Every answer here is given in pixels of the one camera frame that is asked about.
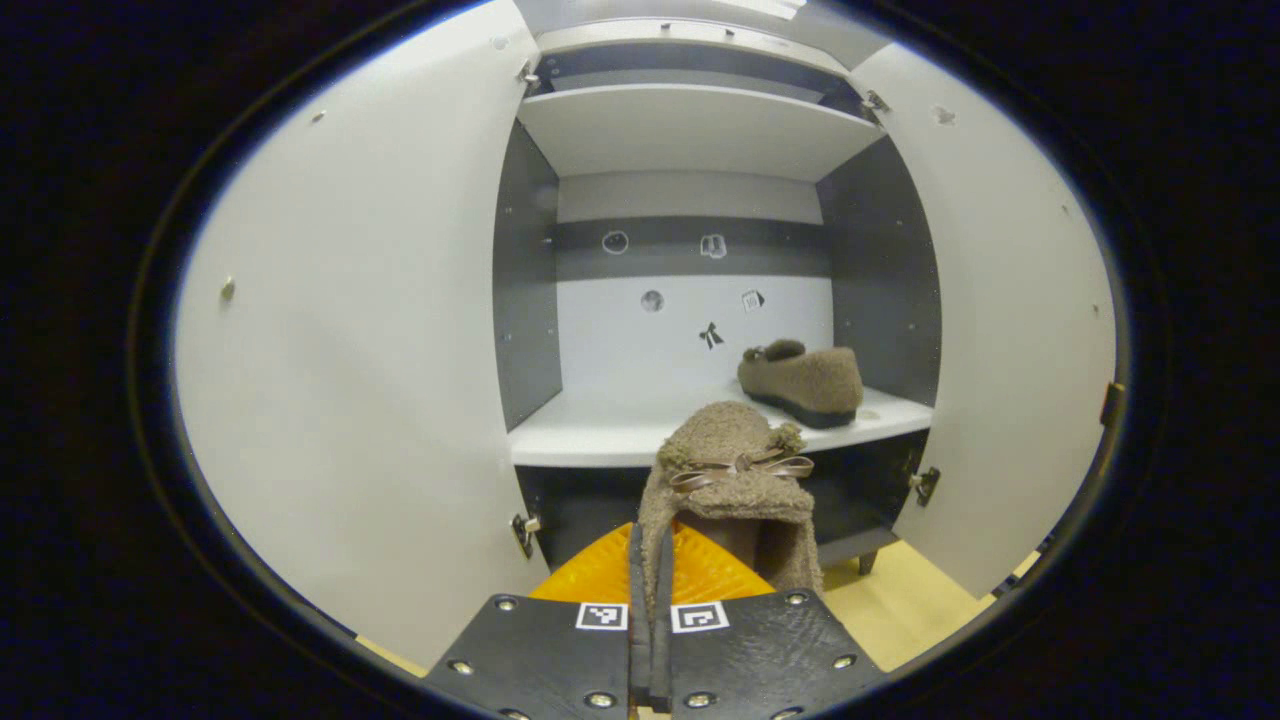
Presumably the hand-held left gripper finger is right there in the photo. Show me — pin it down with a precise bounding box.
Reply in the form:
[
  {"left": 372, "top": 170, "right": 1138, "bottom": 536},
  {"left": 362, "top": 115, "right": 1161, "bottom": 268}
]
[
  {"left": 650, "top": 520, "right": 886, "bottom": 720},
  {"left": 425, "top": 520, "right": 651, "bottom": 720}
]

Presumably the brown fuzzy shoe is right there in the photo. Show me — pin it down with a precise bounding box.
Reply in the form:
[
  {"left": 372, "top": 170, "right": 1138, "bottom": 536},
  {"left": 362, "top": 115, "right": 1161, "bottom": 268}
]
[
  {"left": 637, "top": 401, "right": 826, "bottom": 621},
  {"left": 737, "top": 338, "right": 865, "bottom": 430}
]

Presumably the grey cabinet door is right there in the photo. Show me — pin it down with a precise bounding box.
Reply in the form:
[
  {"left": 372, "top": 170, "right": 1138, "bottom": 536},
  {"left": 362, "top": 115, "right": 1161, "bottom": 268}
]
[
  {"left": 172, "top": 0, "right": 556, "bottom": 669},
  {"left": 848, "top": 42, "right": 1119, "bottom": 599}
]

